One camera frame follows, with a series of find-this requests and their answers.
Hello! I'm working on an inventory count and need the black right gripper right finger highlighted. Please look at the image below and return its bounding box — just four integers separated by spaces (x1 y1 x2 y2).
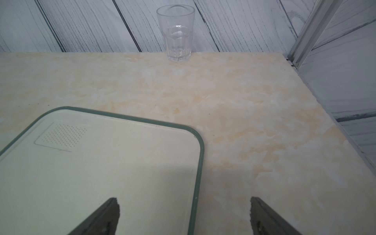
250 197 301 235

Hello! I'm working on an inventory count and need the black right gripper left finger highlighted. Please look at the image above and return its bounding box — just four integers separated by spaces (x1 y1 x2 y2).
69 198 120 235

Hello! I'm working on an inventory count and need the white green-rimmed cutting board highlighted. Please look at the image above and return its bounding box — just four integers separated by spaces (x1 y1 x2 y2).
1 106 205 235

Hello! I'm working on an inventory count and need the clear drinking glass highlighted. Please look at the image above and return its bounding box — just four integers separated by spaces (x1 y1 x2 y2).
156 5 195 61

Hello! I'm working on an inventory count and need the aluminium frame post right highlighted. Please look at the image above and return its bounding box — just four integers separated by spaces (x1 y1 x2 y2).
287 0 343 69

